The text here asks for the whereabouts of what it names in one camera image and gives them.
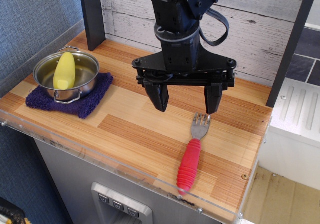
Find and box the small stainless steel pot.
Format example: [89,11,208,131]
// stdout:
[33,46,100,105]

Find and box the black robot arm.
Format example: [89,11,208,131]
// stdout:
[132,0,237,115]

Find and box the silver panel with buttons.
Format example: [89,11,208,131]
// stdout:
[91,182,154,224]

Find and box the dark vertical post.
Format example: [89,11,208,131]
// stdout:
[81,0,106,51]
[266,0,314,108]

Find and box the purple folded cloth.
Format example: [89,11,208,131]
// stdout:
[25,72,114,119]

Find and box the red handled metal fork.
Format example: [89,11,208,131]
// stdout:
[176,112,211,196]

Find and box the left dark vertical post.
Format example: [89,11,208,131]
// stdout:
[81,0,106,51]

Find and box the yellow toy banana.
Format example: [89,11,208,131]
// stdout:
[53,52,76,91]

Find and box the yellow black object bottom left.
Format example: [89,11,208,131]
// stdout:
[0,206,31,224]

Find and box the right dark vertical post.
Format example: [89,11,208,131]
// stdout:
[266,0,314,108]

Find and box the clear acrylic table edge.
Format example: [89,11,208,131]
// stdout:
[0,105,271,224]

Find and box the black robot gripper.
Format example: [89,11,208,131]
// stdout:
[132,26,237,115]

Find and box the white ribbed sink unit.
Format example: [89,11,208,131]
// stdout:
[258,78,320,190]

